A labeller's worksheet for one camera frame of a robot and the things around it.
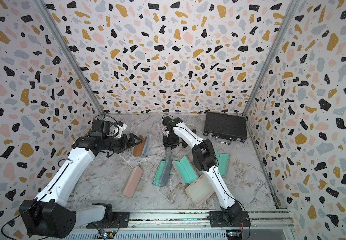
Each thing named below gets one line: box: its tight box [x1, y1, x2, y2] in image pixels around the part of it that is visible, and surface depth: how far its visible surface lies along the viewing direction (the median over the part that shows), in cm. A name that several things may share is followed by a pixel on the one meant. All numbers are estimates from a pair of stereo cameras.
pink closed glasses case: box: [123, 166, 143, 198], surface depth 82 cm
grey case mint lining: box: [153, 156, 173, 187], surface depth 88 cm
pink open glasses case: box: [185, 174, 215, 206], surface depth 83 cm
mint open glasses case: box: [174, 155, 198, 185], surface depth 91 cm
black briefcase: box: [203, 111, 248, 145], surface depth 108 cm
